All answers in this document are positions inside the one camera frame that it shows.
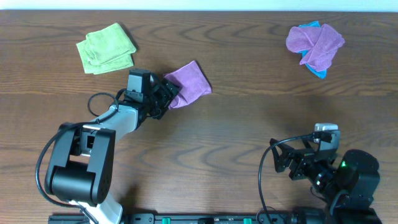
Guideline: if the folded green cloth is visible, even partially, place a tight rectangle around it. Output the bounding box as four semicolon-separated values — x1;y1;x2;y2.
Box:
76;23;136;75

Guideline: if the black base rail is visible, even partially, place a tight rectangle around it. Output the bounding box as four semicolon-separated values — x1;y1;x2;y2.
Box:
48;207;327;224

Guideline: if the purple microfiber cloth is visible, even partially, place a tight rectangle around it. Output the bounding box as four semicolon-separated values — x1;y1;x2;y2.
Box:
164;60;212;109

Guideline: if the blue cloth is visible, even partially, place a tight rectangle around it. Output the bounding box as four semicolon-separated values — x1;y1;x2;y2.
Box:
297;21;328;80

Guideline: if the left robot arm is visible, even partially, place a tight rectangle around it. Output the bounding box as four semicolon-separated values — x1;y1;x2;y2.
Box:
35;79;181;223

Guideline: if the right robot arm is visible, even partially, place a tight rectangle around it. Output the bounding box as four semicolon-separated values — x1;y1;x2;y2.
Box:
270;137;381;224

